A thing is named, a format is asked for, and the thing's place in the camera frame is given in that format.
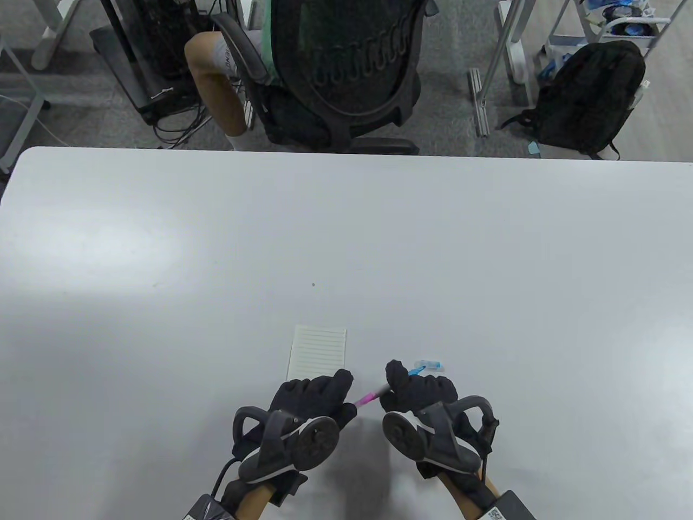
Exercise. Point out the person's right forearm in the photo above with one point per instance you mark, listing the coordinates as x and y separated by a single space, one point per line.
465 498

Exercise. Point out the black backpack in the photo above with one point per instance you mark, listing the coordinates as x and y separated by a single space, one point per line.
590 97

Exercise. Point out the grey hand controller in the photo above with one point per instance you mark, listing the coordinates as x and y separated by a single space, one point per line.
314 441
406 433

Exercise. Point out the aluminium profile bar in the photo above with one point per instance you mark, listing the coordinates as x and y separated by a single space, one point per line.
481 114

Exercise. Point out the black computer tower stand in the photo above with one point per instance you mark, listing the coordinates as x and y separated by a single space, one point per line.
157 43

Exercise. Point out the blue sticky note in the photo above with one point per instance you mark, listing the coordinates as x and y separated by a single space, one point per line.
535 149

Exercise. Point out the blue plastic bag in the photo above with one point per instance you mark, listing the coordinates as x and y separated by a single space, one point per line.
552 67

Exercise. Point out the grey right hand controller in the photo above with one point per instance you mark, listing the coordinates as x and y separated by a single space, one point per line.
406 433

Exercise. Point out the person's right hand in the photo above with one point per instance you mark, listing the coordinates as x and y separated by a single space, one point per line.
422 392

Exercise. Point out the black left wrist box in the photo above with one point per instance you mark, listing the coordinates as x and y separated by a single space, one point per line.
208 509

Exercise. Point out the grey left hand controller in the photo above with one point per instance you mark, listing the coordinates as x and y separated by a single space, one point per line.
314 441

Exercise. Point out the black wrist box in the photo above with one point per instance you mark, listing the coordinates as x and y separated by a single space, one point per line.
208 509
509 509

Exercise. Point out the white metal cart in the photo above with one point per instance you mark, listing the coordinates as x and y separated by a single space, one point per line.
590 21

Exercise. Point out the black right wrist box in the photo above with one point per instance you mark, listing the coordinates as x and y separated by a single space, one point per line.
509 509

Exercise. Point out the person's left forearm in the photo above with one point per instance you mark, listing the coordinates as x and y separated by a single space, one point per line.
254 501

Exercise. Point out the black office chair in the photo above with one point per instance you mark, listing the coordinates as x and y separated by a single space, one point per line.
352 54

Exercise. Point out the white desk leg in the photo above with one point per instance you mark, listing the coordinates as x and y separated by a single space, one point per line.
51 38

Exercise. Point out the clear blue marker cap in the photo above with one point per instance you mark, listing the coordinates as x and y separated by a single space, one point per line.
430 364

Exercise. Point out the lined white letter paper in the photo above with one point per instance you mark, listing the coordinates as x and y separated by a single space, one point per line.
319 352

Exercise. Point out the pink and blue permanent marker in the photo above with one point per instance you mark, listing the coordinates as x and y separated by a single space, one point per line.
365 400

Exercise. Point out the person's left hand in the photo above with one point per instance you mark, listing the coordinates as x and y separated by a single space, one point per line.
303 395

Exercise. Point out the white table leg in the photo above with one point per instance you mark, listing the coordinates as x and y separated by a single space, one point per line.
517 59

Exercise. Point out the grey table frame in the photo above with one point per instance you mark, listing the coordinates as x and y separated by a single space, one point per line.
24 124

